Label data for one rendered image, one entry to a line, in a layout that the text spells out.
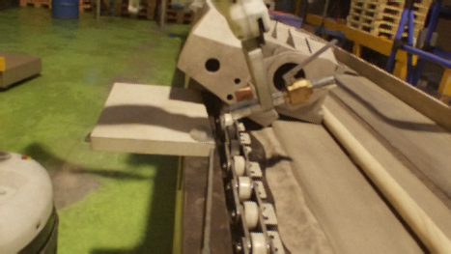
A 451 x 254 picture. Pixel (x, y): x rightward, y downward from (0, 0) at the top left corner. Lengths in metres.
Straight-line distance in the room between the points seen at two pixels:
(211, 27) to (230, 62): 0.08
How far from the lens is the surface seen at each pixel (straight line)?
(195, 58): 0.71
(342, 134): 0.82
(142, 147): 0.59
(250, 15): 0.48
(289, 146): 0.75
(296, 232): 0.52
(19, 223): 1.18
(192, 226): 0.45
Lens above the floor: 1.06
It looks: 24 degrees down
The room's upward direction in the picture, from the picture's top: 9 degrees clockwise
